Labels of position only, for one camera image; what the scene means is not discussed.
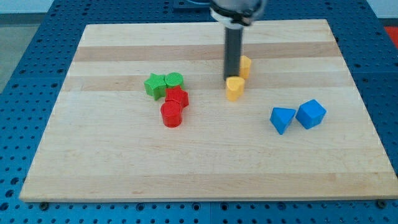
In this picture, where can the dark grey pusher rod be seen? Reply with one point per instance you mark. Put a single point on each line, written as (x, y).
(232, 52)

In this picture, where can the yellow hexagon block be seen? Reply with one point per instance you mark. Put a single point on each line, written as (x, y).
(245, 67)

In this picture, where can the yellow heart block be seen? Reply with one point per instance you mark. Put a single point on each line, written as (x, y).
(234, 88)

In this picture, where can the green cylinder block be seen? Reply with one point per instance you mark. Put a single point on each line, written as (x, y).
(174, 79)

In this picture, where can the red star block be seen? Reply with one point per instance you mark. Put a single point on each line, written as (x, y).
(177, 94)

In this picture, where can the green star block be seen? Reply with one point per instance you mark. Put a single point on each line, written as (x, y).
(155, 86)

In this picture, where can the blue triangle block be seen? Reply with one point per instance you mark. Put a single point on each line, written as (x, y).
(281, 118)

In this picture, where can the red cylinder block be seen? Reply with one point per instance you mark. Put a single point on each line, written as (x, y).
(171, 112)

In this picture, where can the blue cube block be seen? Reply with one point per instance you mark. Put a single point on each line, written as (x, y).
(310, 114)

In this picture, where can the wooden board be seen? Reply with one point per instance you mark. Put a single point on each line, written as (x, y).
(105, 140)

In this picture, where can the red object at edge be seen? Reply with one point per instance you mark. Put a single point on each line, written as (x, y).
(392, 32)

